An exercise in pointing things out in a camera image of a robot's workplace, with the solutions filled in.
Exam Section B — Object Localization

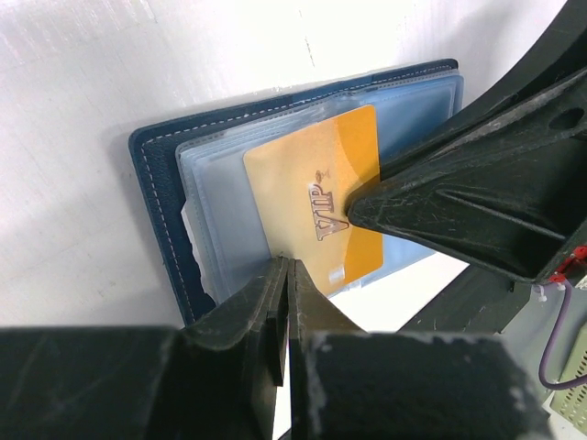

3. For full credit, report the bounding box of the blue leather card holder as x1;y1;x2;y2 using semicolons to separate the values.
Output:
128;59;463;325

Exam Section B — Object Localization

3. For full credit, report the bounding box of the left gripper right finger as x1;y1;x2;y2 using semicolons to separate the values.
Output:
286;258;551;440

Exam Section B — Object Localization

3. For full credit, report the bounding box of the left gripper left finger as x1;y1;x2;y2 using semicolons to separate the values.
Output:
1;258;289;439

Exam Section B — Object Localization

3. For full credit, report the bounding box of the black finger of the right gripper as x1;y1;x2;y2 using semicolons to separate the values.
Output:
348;71;586;282

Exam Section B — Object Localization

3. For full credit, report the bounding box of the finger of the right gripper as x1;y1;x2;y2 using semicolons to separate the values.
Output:
449;1;586;133

